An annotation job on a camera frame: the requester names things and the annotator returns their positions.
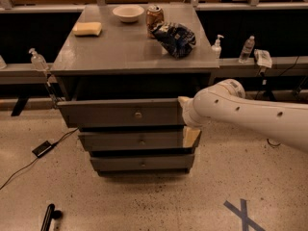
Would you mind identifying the orange soda can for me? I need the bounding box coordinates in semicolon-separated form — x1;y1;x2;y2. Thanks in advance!
146;5;165;39

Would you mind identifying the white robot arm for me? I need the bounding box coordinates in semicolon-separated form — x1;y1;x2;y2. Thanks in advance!
178;79;308;152

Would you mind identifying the right pump sanitizer bottle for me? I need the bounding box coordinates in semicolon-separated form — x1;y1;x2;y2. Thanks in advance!
212;35;223;59

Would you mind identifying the grey middle drawer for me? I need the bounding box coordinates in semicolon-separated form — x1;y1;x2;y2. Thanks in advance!
78;127;203;152

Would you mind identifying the black adapter cable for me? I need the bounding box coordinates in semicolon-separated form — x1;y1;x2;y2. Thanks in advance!
0;127;79;191

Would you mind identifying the grey drawer cabinet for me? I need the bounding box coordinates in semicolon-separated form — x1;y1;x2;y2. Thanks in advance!
50;3;221;178

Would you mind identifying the black floor cable loop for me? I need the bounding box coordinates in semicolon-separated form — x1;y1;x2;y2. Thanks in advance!
266;138;282;148

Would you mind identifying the black power adapter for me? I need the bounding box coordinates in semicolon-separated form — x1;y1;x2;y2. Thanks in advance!
32;141;54;158

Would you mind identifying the grey top drawer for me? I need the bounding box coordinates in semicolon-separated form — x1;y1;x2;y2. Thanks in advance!
58;98;184;128

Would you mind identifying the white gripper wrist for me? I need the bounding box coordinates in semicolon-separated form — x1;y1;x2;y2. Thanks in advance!
178;96;209;148

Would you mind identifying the clear water bottle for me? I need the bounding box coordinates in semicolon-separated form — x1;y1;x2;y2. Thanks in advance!
239;36;255;63

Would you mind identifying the white bowl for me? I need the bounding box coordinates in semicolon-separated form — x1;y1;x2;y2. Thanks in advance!
113;5;144;23

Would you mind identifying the blue chip bag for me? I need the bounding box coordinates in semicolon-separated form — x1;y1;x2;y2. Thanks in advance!
152;22;196;59

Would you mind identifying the left pump sanitizer bottle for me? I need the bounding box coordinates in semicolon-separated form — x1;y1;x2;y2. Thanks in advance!
29;48;49;71

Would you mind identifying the white crumpled packet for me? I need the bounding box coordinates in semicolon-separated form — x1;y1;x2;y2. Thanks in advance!
254;49;272;68

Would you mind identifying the pump sanitizer bottle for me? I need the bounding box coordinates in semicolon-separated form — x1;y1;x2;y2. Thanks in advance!
29;48;49;71
212;35;223;59

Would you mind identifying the black handle object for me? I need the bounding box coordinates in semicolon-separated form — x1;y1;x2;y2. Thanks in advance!
40;203;63;231

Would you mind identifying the grey bottom drawer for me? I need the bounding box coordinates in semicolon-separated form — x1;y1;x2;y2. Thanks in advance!
90;154;194;171

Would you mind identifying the yellow sponge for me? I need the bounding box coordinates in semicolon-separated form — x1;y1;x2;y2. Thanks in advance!
72;22;102;36

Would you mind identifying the grey drawer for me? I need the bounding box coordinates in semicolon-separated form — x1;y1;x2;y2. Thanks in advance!
78;127;203;152
90;154;194;171
58;98;184;128

